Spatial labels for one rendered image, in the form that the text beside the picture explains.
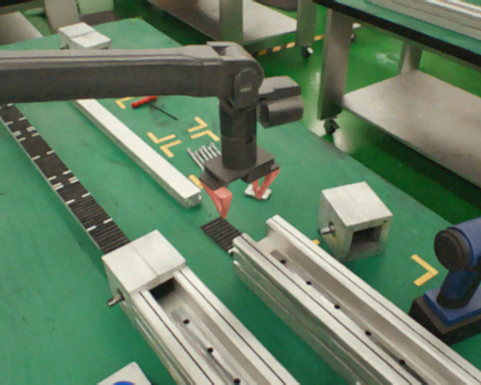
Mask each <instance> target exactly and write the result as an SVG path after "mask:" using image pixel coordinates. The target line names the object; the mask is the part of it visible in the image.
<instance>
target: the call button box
mask: <svg viewBox="0 0 481 385"><path fill-rule="evenodd" d="M120 380H127V381H130V382H132V383H133V384H134V385H152V384H151V383H150V381H149V380H148V379H147V378H146V376H145V375H144V373H143V372H142V371H141V370H140V369H139V367H138V366H137V364H136V363H131V364H128V365H127V366H126V367H125V368H123V369H122V370H120V371H118V372H116V373H115V374H113V375H112V376H110V377H109V378H107V379H105V380H104V381H102V382H101V383H99V384H98V385H112V384H113V383H115V382H118V381H120Z"/></svg>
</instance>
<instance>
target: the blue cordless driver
mask: <svg viewBox="0 0 481 385"><path fill-rule="evenodd" d="M434 252H435V256H436V257H437V259H438V261H439V263H440V264H441V265H442V266H443V267H444V268H446V269H447V270H449V271H448V273H447V275H446V277H445V278H444V280H443V282H442V283H441V285H440V287H438V288H436V289H433V290H429V291H427V292H426V293H425V294H424V295H422V296H420V297H417V298H415V299H414V300H413V302H412V305H411V308H410V312H409V314H408V315H409V317H410V318H411V319H413V320H414V321H415V322H416V323H418V324H419V325H420V326H421V327H423V328H424V329H425V330H427V331H428V332H429V333H431V334H432V335H434V336H435V337H436V338H437V339H438V340H439V341H440V340H441V341H442V342H443V343H444V344H445V345H446V346H450V345H451V344H454V343H456V342H459V341H462V340H464V339H466V338H470V337H472V336H474V335H477V334H480V333H481V287H480V286H479V284H480V282H481V217H477V218H475V219H472V220H469V221H465V222H461V223H459V224H457V225H452V226H449V227H447V228H446V229H443V230H440V232H438V233H437V234H436V236H435V241H434Z"/></svg>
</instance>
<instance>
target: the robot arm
mask: <svg viewBox="0 0 481 385"><path fill-rule="evenodd" d="M162 95H187V96H191V97H196V98H205V97H217V98H218V99H219V101H218V108H219V121H220V146H221V154H220V155H219V156H214V157H213V158H211V159H209V160H206V161H204V162H203V167H204V172H203V173H201V174H199V176H198V177H199V182H200V184H201V185H202V187H203V188H204V190H205V191H206V192H207V194H208V195H209V196H210V197H211V198H212V201H213V203H214V205H216V208H217V210H218V212H219V214H220V215H221V216H222V217H223V218H224V219H225V218H226V217H227V215H228V210H229V207H230V203H231V199H232V193H231V192H230V191H228V190H227V189H226V188H228V187H229V184H231V183H232V182H234V181H236V180H239V179H241V180H242V181H244V182H245V183H246V184H250V183H252V187H253V192H254V195H255V197H258V198H259V199H261V198H262V197H263V196H264V194H265V192H266V190H267V188H268V187H269V186H270V185H271V183H272V182H273V180H274V179H275V178H276V176H277V174H278V173H279V172H280V164H279V163H277V162H276V161H275V156H274V155H273V154H271V153H270V152H268V151H266V150H265V149H263V148H262V147H261V146H259V145H257V132H256V130H257V122H258V123H260V124H261V126H262V127H263V128H265V129H267V128H274V127H277V126H281V125H284V124H290V123H294V122H297V121H300V120H301V119H302V116H303V111H304V108H303V101H302V97H301V88H300V87H299V86H298V85H297V84H296V83H295V82H294V81H292V80H291V78H290V77H288V76H283V77H276V78H270V79H265V73H264V70H263V67H261V65H260V64H259V63H258V62H257V61H256V60H255V59H253V58H252V57H251V56H250V55H249V54H248V53H247V52H246V51H245V50H244V49H243V48H241V47H240V46H239V45H237V44H235V43H207V46H186V47H183V48H170V49H113V50H48V51H0V105H7V104H19V103H37V102H52V101H71V100H89V99H124V98H137V97H144V96H162ZM264 176H265V180H264V182H263V184H262V186H261V188H259V181H258V180H259V179H260V178H262V177H264ZM217 178H218V179H219V180H218V179H217Z"/></svg>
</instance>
